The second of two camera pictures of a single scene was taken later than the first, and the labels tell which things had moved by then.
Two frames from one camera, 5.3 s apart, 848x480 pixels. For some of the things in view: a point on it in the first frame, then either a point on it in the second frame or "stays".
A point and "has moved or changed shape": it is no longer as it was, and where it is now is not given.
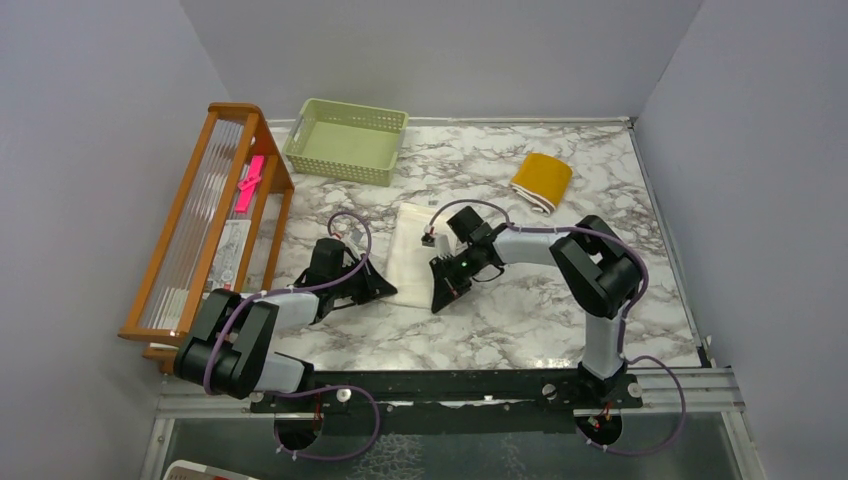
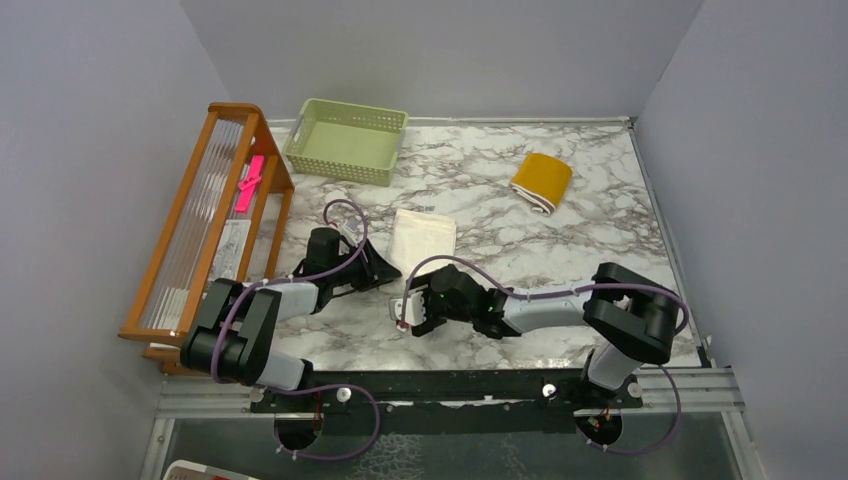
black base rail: x=449 y=401 stays
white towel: x=409 y=258 has moved or changed shape
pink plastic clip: x=246 y=186 stays
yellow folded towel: x=542 y=181 stays
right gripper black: x=446 y=286 to x=431 y=321
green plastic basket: x=345 y=140 stays
